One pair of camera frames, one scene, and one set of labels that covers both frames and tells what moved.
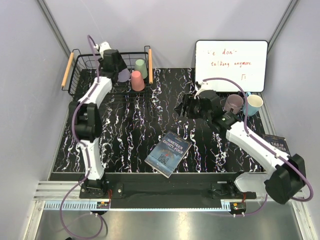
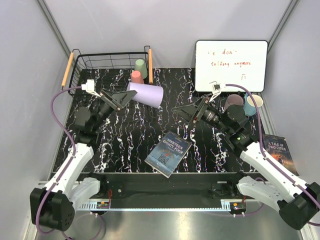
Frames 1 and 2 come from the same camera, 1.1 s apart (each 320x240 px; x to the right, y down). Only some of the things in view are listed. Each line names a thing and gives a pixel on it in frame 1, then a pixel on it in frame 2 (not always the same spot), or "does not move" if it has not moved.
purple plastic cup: [124, 75] -> [149, 94]
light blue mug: [254, 103] does not move
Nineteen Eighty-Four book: [168, 154] does not move
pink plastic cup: [137, 82] does not move
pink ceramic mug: [234, 101] does not move
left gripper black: [121, 65] -> [118, 100]
